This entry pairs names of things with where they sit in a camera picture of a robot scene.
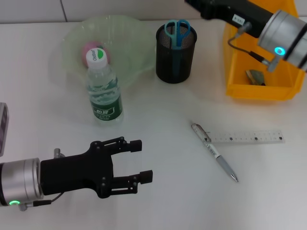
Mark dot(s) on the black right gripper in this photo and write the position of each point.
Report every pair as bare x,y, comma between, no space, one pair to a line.
230,10

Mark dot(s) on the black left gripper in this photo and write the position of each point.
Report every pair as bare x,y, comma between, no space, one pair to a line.
74,172

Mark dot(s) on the green plastic wrapper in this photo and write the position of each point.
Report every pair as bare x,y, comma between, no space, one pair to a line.
254,77

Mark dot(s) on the clear green-label water bottle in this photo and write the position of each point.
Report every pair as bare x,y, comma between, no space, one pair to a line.
105,95

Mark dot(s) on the pink toy peach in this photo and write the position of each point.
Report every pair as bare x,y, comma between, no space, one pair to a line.
84,54

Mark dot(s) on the silver ballpoint pen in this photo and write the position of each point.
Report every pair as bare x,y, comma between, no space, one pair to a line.
221,160

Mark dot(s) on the black mesh pen holder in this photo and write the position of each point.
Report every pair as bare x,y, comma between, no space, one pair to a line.
168,67

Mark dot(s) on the translucent green fruit plate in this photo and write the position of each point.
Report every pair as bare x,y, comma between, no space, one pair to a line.
134,55

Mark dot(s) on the clear plastic ruler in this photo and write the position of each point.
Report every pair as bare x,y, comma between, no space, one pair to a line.
247,137

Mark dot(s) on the yellow plastic bin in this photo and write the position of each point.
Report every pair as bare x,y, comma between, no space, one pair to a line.
244,62

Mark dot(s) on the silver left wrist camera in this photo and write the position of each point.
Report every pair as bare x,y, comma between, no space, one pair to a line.
3,129

